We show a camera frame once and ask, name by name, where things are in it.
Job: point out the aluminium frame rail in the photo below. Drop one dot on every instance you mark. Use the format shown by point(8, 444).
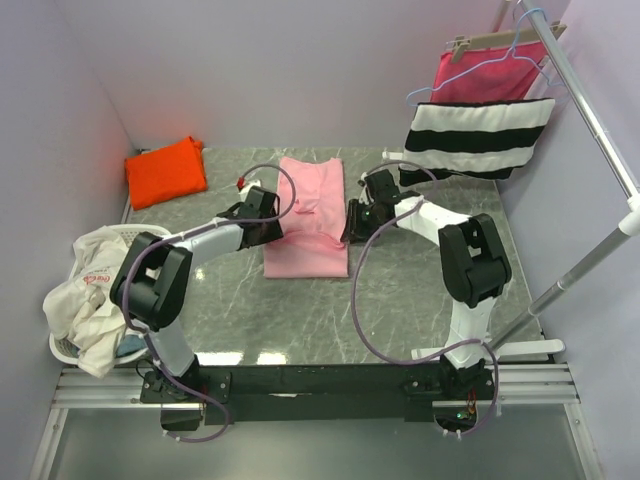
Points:
point(534, 384)

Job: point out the light blue wire hanger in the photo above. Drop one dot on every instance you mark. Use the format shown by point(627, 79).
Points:
point(412, 97)

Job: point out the folded orange t shirt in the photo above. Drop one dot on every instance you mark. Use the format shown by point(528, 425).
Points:
point(164, 174)

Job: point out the white t shirt red print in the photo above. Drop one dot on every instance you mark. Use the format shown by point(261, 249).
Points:
point(80, 310)

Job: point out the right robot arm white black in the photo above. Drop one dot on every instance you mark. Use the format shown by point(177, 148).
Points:
point(474, 263)

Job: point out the black white striped cloth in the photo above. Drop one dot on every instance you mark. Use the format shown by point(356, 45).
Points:
point(480, 140)

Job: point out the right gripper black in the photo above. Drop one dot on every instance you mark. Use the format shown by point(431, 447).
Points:
point(354, 230)

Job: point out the wooden clip hanger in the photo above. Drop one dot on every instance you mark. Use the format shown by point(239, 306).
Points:
point(502, 39)

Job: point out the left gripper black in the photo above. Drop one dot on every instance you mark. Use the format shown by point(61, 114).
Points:
point(273, 233)

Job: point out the magenta hanging cloth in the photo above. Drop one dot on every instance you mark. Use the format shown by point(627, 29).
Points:
point(488, 76)

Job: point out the pink t shirt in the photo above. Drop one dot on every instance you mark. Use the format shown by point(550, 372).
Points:
point(311, 246)

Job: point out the metal clothes rack pole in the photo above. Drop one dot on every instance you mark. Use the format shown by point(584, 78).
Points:
point(627, 228)

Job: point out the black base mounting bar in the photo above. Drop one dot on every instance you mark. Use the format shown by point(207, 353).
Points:
point(316, 392)

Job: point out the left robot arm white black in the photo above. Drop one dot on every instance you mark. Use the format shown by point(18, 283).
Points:
point(150, 287)

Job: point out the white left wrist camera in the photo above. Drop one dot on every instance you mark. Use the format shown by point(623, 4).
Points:
point(245, 185)

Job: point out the white laundry basket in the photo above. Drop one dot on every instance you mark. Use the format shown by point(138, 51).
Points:
point(65, 345)

